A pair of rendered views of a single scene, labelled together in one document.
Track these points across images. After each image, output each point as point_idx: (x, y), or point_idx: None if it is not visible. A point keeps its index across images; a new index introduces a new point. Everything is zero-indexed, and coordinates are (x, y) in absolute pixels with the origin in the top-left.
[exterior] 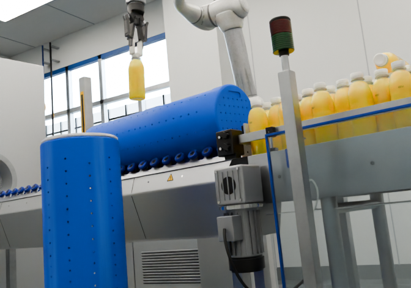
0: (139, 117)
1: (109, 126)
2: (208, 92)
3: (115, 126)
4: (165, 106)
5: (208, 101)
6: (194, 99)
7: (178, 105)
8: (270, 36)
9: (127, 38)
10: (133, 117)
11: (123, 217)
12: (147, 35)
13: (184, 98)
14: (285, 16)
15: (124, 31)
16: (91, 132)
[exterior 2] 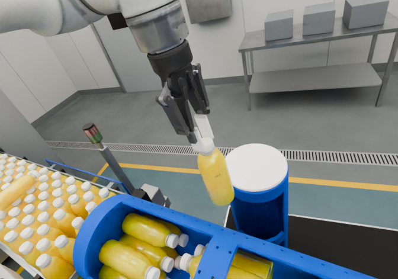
0: (238, 233)
1: (330, 264)
2: (127, 198)
3: (304, 254)
4: (187, 218)
5: (135, 196)
6: (145, 201)
7: (166, 208)
8: (98, 131)
9: (207, 109)
10: (256, 241)
11: (234, 217)
12: (171, 123)
13: (156, 211)
14: (86, 124)
15: (206, 95)
16: (229, 153)
